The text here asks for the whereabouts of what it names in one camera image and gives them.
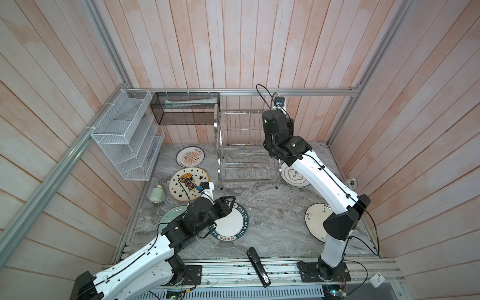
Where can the small orange sunburst plate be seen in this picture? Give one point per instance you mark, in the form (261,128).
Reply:
(190,156)

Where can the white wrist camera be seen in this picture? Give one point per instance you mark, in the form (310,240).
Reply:
(206,189)
(277,101)

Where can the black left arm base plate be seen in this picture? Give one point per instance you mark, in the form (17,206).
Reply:
(187,275)

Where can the light green flower plate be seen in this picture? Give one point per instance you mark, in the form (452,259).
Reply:
(171,215)

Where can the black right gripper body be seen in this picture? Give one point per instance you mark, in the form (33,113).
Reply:
(291,127)

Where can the silver drink can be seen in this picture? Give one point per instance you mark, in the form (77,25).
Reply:
(352,183)

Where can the black stapler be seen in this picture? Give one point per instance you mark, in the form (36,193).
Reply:
(258,267)

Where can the cream plate floral rim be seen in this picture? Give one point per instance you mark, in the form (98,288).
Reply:
(314,218)

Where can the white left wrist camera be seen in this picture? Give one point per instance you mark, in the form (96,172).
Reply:
(206,189)

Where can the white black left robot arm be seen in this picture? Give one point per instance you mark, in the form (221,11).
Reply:
(157,263)

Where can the white plate green clover design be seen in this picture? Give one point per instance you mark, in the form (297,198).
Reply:
(293,178)

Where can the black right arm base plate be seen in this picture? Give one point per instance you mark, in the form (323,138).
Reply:
(312,272)

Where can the cream plate stars cartoon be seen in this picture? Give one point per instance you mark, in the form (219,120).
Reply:
(184,184)

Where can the pale green ceramic bottle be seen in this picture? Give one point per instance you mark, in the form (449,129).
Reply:
(158,195)

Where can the stainless steel dish rack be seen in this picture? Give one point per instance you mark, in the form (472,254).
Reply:
(241,156)

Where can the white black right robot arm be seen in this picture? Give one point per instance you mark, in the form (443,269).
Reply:
(347,206)

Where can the white plate green lettered rim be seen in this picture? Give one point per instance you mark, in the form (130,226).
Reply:
(233,226)

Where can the white wire mesh shelf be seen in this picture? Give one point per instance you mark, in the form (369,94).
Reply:
(128,136)

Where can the black mesh basket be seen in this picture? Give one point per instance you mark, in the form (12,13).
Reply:
(185,108)

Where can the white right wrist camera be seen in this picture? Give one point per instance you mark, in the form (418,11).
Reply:
(277,101)

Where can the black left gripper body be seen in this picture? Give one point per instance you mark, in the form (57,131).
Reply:
(219,209)

